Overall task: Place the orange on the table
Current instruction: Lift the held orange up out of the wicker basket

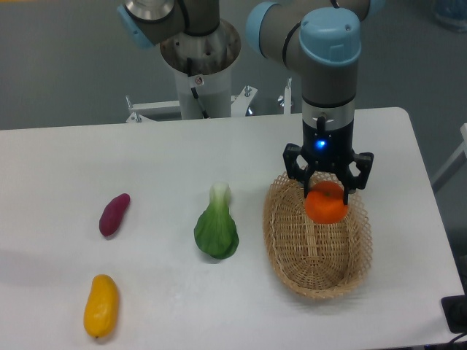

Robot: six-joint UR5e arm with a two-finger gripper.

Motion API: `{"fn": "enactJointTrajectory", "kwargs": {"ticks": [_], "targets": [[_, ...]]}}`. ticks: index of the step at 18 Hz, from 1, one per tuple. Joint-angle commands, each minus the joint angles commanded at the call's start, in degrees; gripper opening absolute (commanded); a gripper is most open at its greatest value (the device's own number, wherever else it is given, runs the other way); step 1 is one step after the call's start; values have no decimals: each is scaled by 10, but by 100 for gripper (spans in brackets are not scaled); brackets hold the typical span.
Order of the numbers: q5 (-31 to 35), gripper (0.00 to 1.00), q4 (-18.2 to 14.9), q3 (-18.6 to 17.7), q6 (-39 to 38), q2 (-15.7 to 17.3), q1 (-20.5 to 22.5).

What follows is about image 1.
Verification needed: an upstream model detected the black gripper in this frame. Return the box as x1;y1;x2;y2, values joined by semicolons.
282;121;374;205

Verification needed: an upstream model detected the orange fruit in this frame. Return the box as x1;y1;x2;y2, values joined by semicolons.
304;181;348;224

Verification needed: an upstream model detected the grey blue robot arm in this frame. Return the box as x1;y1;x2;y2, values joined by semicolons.
117;1;384;194

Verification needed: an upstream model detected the woven wicker basket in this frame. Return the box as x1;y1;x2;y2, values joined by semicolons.
263;174;373;300

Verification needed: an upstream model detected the green bok choy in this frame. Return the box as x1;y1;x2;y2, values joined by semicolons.
194;182;239;260

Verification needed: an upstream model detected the black device at edge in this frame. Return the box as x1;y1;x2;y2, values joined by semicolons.
441;295;466;334

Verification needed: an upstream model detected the blue object top right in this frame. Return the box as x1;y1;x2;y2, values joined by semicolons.
431;0;466;33

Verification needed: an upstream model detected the purple sweet potato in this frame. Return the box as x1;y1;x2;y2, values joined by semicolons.
99;193;131;237

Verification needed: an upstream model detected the yellow mango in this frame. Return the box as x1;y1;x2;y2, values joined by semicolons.
83;274;120;338

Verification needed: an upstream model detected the white metal frame bracket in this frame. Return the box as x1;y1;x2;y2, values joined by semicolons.
126;77;294;123

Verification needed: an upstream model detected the white frame at right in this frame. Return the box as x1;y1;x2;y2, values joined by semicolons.
431;123;466;193

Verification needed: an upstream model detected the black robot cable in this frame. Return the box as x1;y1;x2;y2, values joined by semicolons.
186;57;210;120

